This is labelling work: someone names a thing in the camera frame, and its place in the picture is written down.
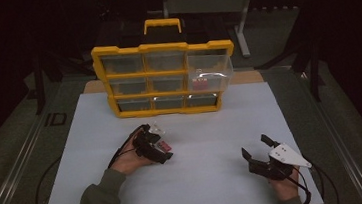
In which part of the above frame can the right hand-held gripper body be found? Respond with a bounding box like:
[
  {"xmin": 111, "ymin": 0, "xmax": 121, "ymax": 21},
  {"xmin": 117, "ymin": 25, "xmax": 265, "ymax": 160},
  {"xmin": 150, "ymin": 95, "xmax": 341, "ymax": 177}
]
[{"xmin": 246, "ymin": 140, "xmax": 314, "ymax": 184}]

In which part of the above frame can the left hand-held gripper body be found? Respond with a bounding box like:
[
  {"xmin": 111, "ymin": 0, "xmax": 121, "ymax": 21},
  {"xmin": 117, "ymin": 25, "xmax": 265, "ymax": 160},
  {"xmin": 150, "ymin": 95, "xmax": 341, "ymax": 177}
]
[{"xmin": 131, "ymin": 123, "xmax": 168, "ymax": 163}]

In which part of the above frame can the wide clear plastic drawer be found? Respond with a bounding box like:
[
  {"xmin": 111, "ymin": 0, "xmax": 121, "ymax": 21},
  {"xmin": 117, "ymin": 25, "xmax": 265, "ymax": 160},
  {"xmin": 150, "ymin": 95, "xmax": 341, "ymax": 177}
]
[{"xmin": 185, "ymin": 50, "xmax": 237, "ymax": 95}]

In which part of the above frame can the yellow black drawer organizer cabinet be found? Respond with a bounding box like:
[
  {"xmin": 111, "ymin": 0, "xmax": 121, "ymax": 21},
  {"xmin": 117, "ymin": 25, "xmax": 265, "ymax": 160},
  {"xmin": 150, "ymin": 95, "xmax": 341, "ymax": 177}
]
[{"xmin": 87, "ymin": 8, "xmax": 242, "ymax": 124}]

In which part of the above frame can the person's left hand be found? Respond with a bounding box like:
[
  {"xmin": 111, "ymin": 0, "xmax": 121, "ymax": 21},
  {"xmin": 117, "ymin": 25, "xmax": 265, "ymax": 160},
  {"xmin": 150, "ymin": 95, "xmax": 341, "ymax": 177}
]
[{"xmin": 108, "ymin": 144, "xmax": 160, "ymax": 177}]

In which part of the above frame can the person's right hand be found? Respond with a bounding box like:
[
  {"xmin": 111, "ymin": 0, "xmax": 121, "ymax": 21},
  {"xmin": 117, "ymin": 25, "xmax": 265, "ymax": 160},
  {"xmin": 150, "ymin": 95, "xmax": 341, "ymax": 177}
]
[{"xmin": 268, "ymin": 166, "xmax": 304, "ymax": 204}]

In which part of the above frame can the white table cover sheet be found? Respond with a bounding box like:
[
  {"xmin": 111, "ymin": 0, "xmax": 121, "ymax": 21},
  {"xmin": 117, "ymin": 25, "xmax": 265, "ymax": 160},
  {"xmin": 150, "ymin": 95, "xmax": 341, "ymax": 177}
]
[{"xmin": 27, "ymin": 70, "xmax": 324, "ymax": 204}]

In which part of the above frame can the black metal stand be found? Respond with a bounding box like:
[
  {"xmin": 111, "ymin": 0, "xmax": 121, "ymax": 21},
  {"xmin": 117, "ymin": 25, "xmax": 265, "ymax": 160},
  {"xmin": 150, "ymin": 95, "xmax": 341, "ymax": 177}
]
[
  {"xmin": 27, "ymin": 46, "xmax": 70, "ymax": 116},
  {"xmin": 248, "ymin": 0, "xmax": 329, "ymax": 109}
]

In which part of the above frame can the group of clear organizer drawers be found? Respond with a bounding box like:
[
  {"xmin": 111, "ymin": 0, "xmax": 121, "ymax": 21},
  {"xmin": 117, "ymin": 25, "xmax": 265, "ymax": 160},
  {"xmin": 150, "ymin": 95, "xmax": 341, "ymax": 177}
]
[{"xmin": 99, "ymin": 45, "xmax": 221, "ymax": 117}]

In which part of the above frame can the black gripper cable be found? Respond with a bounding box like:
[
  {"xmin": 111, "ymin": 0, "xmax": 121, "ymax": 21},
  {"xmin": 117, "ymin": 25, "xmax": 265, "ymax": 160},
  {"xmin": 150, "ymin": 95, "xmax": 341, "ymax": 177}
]
[
  {"xmin": 29, "ymin": 124, "xmax": 153, "ymax": 204},
  {"xmin": 281, "ymin": 158, "xmax": 341, "ymax": 204}
]

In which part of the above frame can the aluminium frame rail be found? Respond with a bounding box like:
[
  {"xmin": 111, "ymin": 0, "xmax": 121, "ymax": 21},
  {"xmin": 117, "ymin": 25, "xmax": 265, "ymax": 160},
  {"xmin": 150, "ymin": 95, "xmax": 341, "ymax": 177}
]
[
  {"xmin": 0, "ymin": 103, "xmax": 67, "ymax": 204},
  {"xmin": 298, "ymin": 64, "xmax": 362, "ymax": 204}
]

